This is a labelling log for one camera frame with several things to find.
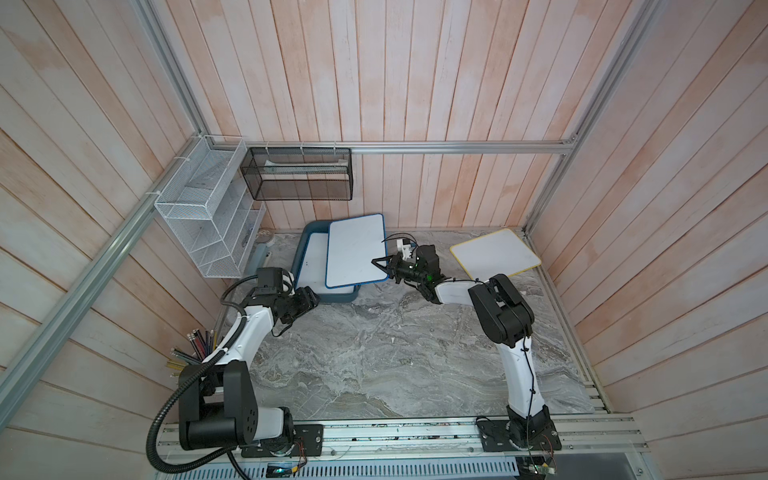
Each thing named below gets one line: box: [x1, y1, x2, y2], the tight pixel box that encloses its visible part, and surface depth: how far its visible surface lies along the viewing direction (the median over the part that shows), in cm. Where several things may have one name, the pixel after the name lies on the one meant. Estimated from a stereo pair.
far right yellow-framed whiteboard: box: [450, 228, 542, 281], surface depth 120 cm
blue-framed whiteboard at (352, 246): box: [325, 213, 389, 289], surface depth 100 cm
